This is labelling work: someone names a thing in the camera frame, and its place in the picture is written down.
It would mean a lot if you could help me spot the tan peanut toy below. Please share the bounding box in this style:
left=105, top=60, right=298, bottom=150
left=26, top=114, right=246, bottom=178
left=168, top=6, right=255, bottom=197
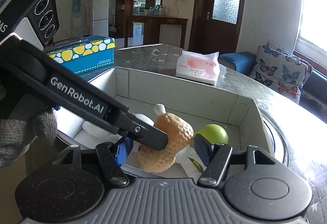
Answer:
left=137, top=112, right=195, bottom=173

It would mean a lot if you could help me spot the grey gloved left hand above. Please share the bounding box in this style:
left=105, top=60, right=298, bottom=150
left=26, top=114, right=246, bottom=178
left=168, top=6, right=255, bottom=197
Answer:
left=1, top=86, right=57, bottom=168

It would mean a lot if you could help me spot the black induction cooktop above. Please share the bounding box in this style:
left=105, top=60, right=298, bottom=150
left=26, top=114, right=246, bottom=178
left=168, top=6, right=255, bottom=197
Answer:
left=261, top=110, right=289, bottom=166

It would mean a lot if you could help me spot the dark wooden cabinet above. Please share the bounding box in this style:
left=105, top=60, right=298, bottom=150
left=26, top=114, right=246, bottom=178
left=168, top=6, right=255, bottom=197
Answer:
left=113, top=0, right=187, bottom=48

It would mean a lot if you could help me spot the pink tissue pack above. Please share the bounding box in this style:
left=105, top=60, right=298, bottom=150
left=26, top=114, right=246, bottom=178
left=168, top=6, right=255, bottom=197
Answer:
left=175, top=51, right=220, bottom=86

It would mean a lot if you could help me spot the dark wooden door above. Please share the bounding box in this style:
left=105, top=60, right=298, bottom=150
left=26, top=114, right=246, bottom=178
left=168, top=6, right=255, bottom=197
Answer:
left=188, top=0, right=245, bottom=54

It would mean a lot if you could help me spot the black white cardboard box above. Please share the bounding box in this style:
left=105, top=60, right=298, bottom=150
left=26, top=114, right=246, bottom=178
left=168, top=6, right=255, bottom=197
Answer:
left=54, top=68, right=274, bottom=181

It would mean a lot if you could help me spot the white refrigerator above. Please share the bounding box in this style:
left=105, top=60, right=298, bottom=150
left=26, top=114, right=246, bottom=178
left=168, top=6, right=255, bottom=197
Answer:
left=90, top=0, right=109, bottom=37

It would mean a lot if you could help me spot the green round toy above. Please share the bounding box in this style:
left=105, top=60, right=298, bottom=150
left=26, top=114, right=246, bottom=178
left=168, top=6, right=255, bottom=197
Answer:
left=194, top=124, right=229, bottom=144

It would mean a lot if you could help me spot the butterfly print pillow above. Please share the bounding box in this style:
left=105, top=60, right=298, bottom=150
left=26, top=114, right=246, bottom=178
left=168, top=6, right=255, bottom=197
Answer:
left=250, top=43, right=313, bottom=104

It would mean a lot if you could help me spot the blue yellow tissue box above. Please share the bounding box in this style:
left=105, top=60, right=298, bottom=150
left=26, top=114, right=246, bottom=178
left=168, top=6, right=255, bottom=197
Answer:
left=46, top=35, right=115, bottom=75

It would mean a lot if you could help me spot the blue sofa bench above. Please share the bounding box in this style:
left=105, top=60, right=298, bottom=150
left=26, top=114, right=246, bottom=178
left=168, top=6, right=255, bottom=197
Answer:
left=218, top=46, right=326, bottom=122

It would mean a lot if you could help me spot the window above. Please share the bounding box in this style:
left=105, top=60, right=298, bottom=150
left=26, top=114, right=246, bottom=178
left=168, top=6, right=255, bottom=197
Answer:
left=295, top=0, right=326, bottom=65

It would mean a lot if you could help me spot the white plush bunny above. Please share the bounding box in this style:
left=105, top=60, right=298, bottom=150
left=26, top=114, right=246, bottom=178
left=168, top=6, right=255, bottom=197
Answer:
left=81, top=103, right=195, bottom=166

